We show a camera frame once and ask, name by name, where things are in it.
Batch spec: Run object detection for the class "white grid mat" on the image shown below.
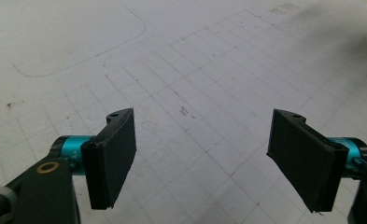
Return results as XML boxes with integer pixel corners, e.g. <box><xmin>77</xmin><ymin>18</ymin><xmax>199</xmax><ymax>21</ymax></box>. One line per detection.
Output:
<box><xmin>0</xmin><ymin>0</ymin><xmax>367</xmax><ymax>224</ymax></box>

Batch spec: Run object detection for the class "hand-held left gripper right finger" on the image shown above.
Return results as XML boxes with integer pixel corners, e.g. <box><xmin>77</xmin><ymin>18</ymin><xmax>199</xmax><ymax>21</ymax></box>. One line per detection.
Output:
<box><xmin>266</xmin><ymin>108</ymin><xmax>367</xmax><ymax>213</ymax></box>

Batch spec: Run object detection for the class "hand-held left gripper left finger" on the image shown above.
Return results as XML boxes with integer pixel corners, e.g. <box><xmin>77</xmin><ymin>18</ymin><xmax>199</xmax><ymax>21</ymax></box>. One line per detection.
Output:
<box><xmin>51</xmin><ymin>107</ymin><xmax>137</xmax><ymax>210</ymax></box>

